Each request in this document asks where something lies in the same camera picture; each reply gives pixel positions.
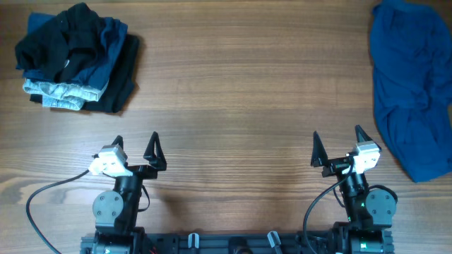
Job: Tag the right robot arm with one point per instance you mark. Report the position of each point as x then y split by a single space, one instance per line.
369 209

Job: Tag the black folded garment bottom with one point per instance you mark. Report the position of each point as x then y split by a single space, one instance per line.
120 84

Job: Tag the black folded garment top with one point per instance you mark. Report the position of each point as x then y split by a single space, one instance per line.
64 45

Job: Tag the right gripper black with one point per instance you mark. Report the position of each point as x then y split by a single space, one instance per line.
320 158

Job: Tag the light grey folded garment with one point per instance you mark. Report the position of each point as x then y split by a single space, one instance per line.
63 95

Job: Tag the black folded garment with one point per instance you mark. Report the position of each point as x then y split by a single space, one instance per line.
64 45
120 84

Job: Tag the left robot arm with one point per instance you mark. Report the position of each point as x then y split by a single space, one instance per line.
116 210

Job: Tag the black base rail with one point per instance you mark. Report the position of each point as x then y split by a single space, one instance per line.
272 242

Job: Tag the navy blue folded garment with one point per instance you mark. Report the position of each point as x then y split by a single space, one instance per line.
111 38

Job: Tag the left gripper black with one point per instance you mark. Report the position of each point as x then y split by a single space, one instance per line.
156 160

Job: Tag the blue polo shirt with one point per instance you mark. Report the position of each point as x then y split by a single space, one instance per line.
410 46

